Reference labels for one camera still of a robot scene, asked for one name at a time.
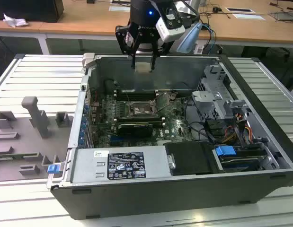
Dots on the hard disk in blue carrier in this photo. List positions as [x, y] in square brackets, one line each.
[224, 151]

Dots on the grey metal drive cage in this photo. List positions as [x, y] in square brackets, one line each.
[209, 98]

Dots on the black computer box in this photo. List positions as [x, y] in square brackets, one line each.
[30, 9]

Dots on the grey parts rack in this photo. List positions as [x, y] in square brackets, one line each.
[18, 144]

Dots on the grey power supply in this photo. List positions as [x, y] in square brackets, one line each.
[89, 165]

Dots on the grey case latch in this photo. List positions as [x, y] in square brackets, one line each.
[89, 59]

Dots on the blue plastic latch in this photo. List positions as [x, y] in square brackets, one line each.
[53, 169]

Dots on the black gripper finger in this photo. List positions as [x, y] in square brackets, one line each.
[121, 39]
[153, 61]

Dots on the coin cell battery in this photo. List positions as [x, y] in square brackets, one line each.
[173, 95]

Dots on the CPU socket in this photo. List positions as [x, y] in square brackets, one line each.
[146, 113]

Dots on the Quadro graphics card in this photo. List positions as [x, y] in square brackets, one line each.
[134, 130]

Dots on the wooden desk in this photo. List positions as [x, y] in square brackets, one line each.
[96, 21]
[33, 26]

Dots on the green motherboard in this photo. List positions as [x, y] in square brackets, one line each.
[177, 127]

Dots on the silver chipset heatsink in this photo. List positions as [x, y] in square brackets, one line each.
[161, 143]

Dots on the flat transparent tray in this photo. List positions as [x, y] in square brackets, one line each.
[283, 16]

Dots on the black open PC case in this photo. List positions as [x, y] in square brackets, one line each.
[160, 198]

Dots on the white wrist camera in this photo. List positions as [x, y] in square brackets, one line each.
[170, 33]

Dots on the green RAM stick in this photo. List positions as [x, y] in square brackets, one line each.
[155, 121]

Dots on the CPU with silver top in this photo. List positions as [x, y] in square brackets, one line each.
[142, 67]

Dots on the black RAM slot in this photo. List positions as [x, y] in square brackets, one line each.
[141, 91]
[141, 96]

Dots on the white paper sheet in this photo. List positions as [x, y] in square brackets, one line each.
[249, 16]

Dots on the black plastic shroud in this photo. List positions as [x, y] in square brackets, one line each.
[191, 158]

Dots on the crumpled white paper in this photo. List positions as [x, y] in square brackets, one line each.
[15, 21]

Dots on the pale blue teach pendant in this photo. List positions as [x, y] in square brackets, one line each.
[190, 37]

